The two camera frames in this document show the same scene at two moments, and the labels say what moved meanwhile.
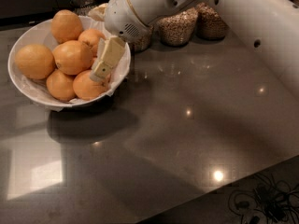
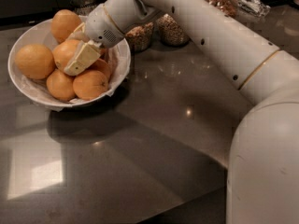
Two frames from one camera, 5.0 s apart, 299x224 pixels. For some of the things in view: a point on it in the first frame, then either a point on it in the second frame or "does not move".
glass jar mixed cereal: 143,43 does not move
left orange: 35,61 does not move
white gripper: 121,19 -> 99,28
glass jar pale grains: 177,29 does not move
